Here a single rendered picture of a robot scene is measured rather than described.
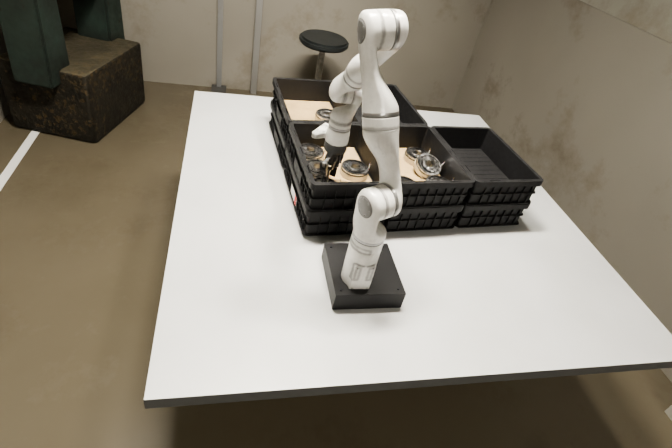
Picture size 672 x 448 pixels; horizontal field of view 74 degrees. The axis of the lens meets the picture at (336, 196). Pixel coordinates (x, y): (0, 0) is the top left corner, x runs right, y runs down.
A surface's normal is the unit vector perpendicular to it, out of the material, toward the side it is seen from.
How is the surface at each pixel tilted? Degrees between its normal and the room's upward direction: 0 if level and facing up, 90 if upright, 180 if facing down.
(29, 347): 0
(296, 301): 0
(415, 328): 0
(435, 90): 90
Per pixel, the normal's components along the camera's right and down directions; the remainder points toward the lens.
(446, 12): 0.17, 0.62
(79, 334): 0.18, -0.79
